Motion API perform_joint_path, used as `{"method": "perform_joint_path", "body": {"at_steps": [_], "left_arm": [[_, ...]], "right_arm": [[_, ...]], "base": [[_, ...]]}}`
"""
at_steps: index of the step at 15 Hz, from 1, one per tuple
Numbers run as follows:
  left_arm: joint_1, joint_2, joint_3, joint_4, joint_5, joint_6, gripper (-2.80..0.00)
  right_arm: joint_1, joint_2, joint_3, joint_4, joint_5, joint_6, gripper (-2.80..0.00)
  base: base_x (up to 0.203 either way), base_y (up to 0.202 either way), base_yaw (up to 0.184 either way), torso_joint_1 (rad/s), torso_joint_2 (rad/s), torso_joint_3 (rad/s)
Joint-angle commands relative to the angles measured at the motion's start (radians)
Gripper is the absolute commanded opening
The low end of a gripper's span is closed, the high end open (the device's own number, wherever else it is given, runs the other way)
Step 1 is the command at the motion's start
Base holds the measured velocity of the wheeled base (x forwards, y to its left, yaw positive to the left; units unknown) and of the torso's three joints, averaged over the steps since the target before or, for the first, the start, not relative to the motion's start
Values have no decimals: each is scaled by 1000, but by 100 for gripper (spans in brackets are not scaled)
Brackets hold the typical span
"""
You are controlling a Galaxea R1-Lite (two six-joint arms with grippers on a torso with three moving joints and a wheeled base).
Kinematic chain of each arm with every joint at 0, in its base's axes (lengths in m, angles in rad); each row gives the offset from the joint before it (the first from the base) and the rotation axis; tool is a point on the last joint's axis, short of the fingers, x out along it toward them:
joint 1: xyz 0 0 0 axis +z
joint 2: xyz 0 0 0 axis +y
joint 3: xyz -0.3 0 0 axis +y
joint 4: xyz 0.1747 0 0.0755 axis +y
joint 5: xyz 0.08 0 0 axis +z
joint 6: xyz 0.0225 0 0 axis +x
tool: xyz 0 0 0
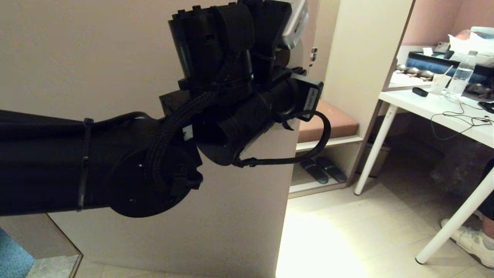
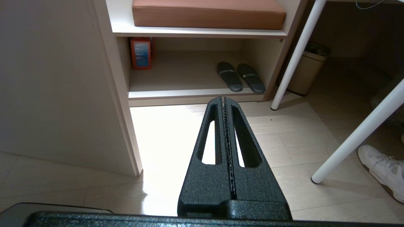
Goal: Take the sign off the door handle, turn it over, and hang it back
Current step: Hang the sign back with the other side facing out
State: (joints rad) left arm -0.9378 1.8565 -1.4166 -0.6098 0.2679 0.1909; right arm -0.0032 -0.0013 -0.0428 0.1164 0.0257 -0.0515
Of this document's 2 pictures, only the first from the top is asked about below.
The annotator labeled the person in black trousers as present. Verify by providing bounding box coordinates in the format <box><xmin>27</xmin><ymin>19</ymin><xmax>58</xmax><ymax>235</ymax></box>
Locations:
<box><xmin>477</xmin><ymin>158</ymin><xmax>494</xmax><ymax>251</ymax></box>

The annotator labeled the beige room door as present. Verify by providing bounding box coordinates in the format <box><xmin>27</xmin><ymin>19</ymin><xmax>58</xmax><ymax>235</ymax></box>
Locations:
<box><xmin>0</xmin><ymin>0</ymin><xmax>321</xmax><ymax>278</ymax></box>

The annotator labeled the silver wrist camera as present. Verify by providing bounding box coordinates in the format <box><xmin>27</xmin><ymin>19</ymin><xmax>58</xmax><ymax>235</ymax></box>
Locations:
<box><xmin>281</xmin><ymin>0</ymin><xmax>310</xmax><ymax>50</ymax></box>

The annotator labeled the clear plastic water bottle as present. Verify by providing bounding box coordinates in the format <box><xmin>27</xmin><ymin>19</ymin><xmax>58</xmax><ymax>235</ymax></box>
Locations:
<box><xmin>448</xmin><ymin>51</ymin><xmax>479</xmax><ymax>102</ymax></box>

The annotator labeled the white paper cup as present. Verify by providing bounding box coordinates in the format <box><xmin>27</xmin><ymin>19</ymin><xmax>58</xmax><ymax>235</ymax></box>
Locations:
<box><xmin>430</xmin><ymin>66</ymin><xmax>455</xmax><ymax>96</ymax></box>

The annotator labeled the brown waste bin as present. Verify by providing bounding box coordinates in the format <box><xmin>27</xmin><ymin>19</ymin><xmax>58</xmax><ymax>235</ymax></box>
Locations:
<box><xmin>359</xmin><ymin>143</ymin><xmax>390</xmax><ymax>178</ymax></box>

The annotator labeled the white flat board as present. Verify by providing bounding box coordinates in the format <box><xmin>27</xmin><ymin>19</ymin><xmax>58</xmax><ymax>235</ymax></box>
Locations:
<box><xmin>388</xmin><ymin>73</ymin><xmax>433</xmax><ymax>92</ymax></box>

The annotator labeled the black camera cable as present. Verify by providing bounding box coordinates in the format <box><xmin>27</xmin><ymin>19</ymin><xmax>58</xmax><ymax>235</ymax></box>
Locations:
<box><xmin>233</xmin><ymin>110</ymin><xmax>332</xmax><ymax>168</ymax></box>

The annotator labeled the dark blue long case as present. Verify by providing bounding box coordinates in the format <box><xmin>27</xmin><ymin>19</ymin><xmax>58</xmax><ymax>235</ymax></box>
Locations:
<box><xmin>407</xmin><ymin>52</ymin><xmax>494</xmax><ymax>83</ymax></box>

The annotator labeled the thin black wire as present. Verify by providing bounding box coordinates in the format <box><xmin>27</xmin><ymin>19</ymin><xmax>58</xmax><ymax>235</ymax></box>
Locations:
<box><xmin>430</xmin><ymin>102</ymin><xmax>494</xmax><ymax>141</ymax></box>

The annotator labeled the grey plastic bag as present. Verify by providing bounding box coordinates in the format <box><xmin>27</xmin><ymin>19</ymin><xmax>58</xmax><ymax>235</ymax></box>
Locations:
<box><xmin>430</xmin><ymin>143</ymin><xmax>483</xmax><ymax>193</ymax></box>

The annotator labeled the brown bench cushion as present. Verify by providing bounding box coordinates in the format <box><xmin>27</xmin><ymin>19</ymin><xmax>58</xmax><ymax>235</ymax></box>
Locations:
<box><xmin>298</xmin><ymin>100</ymin><xmax>359</xmax><ymax>144</ymax></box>

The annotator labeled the black braided cable sleeve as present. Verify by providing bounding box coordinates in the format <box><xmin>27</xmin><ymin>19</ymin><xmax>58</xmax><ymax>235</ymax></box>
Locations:
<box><xmin>144</xmin><ymin>91</ymin><xmax>217</xmax><ymax>192</ymax></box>

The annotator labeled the dark grey slipper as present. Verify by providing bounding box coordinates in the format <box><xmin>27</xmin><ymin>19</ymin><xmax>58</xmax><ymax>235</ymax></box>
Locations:
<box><xmin>300</xmin><ymin>158</ymin><xmax>329</xmax><ymax>184</ymax></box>
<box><xmin>317</xmin><ymin>156</ymin><xmax>348</xmax><ymax>183</ymax></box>

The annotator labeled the beige open shoe cabinet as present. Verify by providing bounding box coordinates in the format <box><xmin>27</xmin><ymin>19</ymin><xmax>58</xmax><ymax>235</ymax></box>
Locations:
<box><xmin>288</xmin><ymin>0</ymin><xmax>417</xmax><ymax>199</ymax></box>

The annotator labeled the white table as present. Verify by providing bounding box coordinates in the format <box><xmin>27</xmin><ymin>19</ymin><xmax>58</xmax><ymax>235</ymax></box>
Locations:
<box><xmin>354</xmin><ymin>71</ymin><xmax>494</xmax><ymax>265</ymax></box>

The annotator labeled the white sneaker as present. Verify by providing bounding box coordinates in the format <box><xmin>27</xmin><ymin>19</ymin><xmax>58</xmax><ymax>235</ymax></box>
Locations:
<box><xmin>441</xmin><ymin>219</ymin><xmax>494</xmax><ymax>269</ymax></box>

